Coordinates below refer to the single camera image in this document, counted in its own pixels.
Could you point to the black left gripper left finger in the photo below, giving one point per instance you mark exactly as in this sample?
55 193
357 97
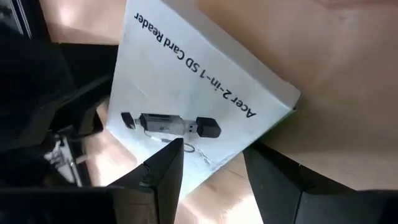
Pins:
161 174

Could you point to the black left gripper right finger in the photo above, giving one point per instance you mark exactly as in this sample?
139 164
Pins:
273 186

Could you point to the white Acer card reader box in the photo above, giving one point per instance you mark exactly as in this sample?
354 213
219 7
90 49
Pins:
186 77

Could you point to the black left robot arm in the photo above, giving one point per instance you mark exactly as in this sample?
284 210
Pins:
31 93

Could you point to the black metal frame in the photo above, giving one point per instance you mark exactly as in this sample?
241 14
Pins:
12 18

